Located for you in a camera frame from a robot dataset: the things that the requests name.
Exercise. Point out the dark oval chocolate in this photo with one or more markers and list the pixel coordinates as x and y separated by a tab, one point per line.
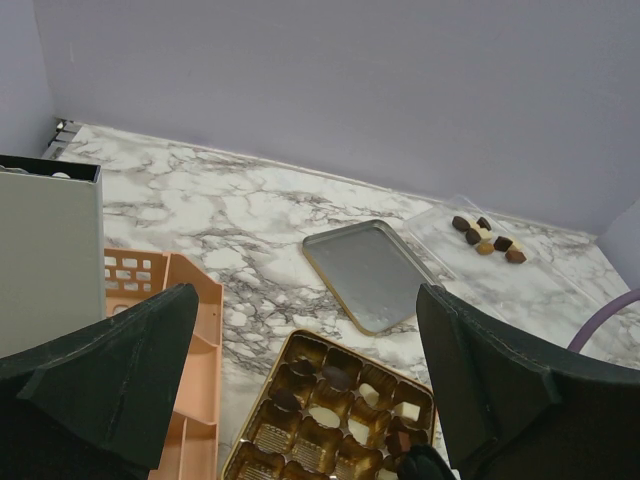
337	378

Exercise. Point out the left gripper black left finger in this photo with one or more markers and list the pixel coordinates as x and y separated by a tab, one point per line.
96	403

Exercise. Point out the gold chocolate box tray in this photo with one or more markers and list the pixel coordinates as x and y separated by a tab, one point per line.
278	444

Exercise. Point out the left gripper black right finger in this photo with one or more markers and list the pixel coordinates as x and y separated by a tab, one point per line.
514	406

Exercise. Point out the brown chocolate piece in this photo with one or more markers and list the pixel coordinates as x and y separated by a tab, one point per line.
515	256

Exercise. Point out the white oval chocolate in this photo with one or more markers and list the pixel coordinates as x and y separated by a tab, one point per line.
325	416

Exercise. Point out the peach desk organizer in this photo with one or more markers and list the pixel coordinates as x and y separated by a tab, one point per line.
191	445

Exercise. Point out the white chocolate bottom row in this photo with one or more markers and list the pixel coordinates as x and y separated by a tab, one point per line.
385	474

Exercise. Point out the white board sheet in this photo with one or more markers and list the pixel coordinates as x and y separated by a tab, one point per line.
52	250

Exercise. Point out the silver tin lid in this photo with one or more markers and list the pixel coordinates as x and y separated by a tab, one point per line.
371	271

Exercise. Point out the clear plastic tray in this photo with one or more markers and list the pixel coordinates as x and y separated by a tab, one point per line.
564	280

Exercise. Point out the white square chocolate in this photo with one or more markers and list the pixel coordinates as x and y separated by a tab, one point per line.
485	235

